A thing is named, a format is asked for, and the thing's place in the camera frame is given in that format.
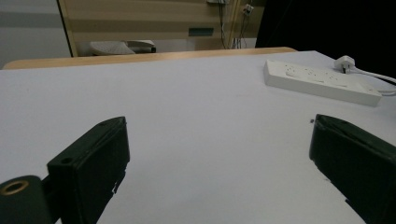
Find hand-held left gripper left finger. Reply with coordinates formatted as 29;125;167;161
47;116;131;224

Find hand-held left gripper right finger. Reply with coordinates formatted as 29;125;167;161
308;113;396;224

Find white power strip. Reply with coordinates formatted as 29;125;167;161
262;59;383;107

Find white plug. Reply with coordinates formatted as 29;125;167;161
333;55;356;75

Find black curtain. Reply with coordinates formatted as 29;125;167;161
254;0;396;79

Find white power cable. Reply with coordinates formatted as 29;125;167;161
348;66;396;96

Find wooden wall panel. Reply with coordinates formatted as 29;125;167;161
56;0;267;58

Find hanging cables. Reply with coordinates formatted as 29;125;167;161
218;0;254;50

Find wall socket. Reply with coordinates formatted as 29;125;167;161
242;3;255;17

